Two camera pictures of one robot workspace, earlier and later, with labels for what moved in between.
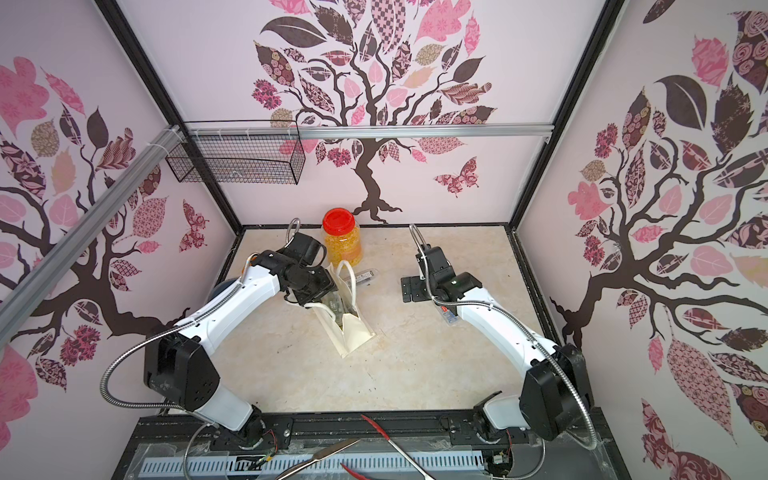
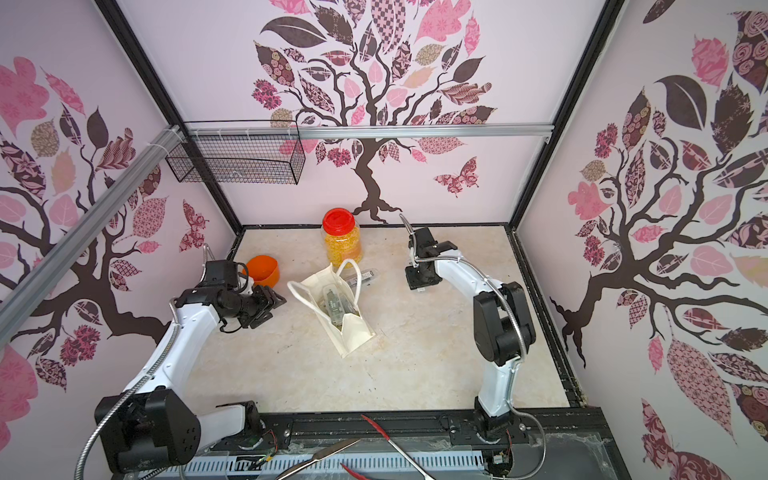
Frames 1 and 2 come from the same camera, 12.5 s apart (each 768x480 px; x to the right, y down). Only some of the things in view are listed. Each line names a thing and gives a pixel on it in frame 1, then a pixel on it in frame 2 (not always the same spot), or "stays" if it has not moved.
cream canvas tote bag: (348, 332) stays
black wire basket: (259, 161) stays
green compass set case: (334, 300) stays
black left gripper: (327, 284) → (268, 298)
